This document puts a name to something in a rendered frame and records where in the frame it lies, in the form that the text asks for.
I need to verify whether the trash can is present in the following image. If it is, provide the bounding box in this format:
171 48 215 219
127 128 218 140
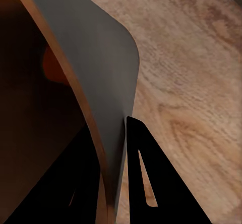
0 0 140 224

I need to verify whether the can of soda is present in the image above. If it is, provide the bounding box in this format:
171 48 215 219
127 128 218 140
39 41 71 87

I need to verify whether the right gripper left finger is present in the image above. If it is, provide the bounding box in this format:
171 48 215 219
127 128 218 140
4 123 101 224

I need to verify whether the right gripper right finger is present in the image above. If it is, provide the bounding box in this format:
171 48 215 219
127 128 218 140
127 116 212 224

